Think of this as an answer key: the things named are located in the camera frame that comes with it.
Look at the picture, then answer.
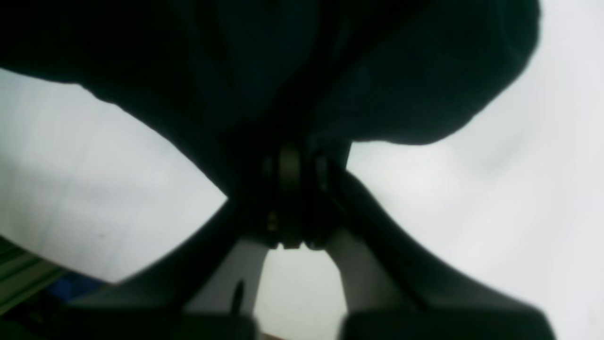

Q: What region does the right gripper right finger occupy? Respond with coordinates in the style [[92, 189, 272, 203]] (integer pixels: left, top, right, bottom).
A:
[[321, 161, 555, 340]]

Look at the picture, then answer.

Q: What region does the black T-shirt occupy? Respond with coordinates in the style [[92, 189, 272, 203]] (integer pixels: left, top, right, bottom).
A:
[[0, 0, 541, 194]]

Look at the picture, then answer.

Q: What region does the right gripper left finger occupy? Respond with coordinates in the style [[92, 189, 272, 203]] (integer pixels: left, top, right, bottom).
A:
[[52, 195, 265, 340]]

